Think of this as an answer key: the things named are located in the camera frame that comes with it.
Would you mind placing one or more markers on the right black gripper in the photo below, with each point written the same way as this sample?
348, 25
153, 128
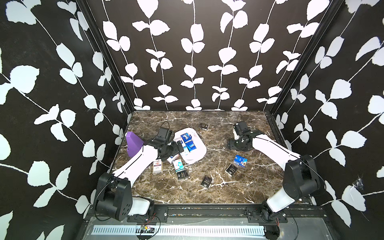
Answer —
230, 145

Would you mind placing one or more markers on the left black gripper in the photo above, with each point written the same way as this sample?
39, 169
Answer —
176, 149

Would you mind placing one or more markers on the blue patterned tissue pack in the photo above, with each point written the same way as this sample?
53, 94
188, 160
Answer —
240, 161

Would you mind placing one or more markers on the dark blue Tempo tissue pack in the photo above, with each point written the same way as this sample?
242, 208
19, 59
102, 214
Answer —
191, 146

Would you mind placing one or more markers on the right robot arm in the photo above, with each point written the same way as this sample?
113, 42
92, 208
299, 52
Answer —
301, 178

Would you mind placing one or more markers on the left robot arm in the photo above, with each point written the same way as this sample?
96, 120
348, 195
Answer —
114, 198

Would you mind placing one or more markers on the white plastic storage box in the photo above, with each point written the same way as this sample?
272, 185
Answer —
198, 153

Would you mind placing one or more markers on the white red tissue pack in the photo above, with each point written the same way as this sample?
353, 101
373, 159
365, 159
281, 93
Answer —
157, 166

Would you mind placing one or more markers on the teal bear tissue pack front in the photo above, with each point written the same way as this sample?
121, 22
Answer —
178, 165

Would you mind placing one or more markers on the black tissue pack right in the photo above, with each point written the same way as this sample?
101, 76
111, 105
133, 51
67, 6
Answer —
231, 170

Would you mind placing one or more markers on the black tissue pack middle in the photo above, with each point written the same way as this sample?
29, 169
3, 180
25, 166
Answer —
182, 175

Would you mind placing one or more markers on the purple plastic object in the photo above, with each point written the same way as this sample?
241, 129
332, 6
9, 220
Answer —
134, 144

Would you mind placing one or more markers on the black Face tissue pack far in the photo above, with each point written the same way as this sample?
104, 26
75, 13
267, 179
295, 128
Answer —
203, 126

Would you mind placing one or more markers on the black tissue pack front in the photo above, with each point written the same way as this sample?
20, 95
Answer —
206, 182

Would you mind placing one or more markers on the black mounting rail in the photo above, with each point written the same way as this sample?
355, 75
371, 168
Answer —
252, 213

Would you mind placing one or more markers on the white perforated cable duct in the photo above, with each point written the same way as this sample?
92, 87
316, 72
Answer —
191, 231

